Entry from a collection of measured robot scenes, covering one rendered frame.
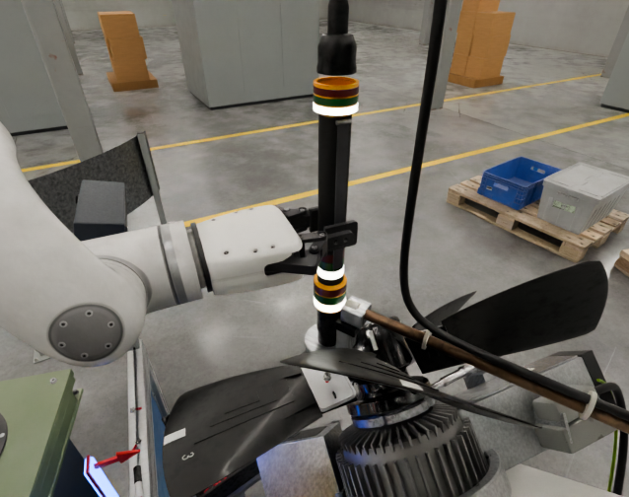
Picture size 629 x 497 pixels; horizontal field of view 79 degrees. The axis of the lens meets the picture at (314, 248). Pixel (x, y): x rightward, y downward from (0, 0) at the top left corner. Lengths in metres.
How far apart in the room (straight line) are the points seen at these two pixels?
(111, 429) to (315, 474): 1.55
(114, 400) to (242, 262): 1.94
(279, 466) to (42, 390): 0.53
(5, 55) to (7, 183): 6.11
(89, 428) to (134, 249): 1.89
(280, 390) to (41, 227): 0.44
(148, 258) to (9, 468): 0.64
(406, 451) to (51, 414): 0.69
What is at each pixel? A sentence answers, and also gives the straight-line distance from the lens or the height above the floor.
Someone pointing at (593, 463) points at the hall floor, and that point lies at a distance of 2.26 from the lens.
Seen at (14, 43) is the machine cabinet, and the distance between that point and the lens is 6.41.
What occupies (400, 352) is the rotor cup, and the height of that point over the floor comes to 1.23.
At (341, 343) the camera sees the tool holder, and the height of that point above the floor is 1.31.
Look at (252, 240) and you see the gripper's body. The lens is 0.39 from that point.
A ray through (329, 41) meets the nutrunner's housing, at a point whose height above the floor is 1.67.
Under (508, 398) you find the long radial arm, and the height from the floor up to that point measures 1.13.
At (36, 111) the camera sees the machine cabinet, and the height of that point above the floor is 0.28.
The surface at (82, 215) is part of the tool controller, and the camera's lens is 1.09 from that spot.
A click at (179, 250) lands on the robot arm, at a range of 0.38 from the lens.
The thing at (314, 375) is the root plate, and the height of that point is 1.19.
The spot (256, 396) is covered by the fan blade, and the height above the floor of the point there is 1.18.
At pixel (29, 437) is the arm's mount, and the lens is 0.97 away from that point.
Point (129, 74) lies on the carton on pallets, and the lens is 8.56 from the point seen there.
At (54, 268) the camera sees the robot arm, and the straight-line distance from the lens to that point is 0.31.
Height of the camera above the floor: 1.72
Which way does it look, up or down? 35 degrees down
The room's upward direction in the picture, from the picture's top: straight up
